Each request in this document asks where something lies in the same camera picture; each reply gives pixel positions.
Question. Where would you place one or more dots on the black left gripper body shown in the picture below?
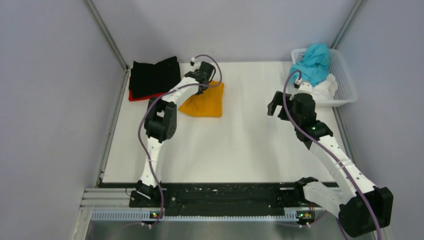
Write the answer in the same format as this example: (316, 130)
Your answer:
(202, 90)

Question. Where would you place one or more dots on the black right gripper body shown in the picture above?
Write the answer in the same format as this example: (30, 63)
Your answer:
(289, 99)

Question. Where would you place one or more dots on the yellow t shirt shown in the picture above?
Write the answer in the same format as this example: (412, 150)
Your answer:
(209, 104)

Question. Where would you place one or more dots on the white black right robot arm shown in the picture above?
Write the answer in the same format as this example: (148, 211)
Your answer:
(360, 207)

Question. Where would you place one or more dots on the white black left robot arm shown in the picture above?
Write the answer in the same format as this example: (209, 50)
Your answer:
(159, 124)

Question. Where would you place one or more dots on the white t shirt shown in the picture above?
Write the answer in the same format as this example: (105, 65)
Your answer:
(326, 90)

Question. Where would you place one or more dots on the turquoise t shirt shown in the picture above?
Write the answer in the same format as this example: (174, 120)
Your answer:
(314, 65)

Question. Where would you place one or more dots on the white plastic basket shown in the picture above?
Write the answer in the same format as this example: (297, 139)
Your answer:
(346, 92)

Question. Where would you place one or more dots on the folded black t shirt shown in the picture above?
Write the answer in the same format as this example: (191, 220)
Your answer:
(148, 78)

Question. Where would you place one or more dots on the folded red t shirt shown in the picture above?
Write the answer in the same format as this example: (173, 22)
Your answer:
(133, 98)

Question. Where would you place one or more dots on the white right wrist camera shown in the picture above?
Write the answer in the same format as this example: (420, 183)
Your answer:
(302, 87)

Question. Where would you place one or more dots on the grey metal frame rail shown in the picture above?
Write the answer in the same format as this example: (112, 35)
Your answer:
(341, 133)

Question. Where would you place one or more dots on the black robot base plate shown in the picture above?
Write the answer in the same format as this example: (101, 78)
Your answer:
(226, 199)

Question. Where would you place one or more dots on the right corner metal post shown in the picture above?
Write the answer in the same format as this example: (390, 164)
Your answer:
(348, 23)

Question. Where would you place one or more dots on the corner metal post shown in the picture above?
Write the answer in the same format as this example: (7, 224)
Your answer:
(96, 15)
(348, 23)

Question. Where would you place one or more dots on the left corner metal post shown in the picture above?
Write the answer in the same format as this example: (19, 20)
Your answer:
(96, 15)

